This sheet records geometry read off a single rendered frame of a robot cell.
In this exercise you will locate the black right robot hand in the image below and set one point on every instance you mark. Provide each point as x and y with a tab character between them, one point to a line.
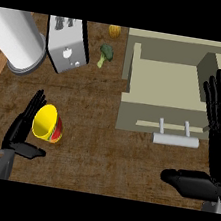
218	133

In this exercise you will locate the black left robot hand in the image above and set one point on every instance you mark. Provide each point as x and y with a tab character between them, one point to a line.
20	128

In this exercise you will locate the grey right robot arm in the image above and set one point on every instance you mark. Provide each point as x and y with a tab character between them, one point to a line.
213	207

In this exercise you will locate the yellow cup with red print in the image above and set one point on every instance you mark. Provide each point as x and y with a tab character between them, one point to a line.
48	123

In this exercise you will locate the olive drawer front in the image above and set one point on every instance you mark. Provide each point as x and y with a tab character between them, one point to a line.
163	120

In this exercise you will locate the olive open drawer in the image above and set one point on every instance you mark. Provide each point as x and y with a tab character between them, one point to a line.
166	82

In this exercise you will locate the olive cabinet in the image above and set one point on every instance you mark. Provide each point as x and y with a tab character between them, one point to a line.
179	49

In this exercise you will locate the silver toaster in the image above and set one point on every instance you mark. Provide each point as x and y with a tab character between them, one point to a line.
67	43

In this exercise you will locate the green broccoli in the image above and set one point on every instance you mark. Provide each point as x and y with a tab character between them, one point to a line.
105	55

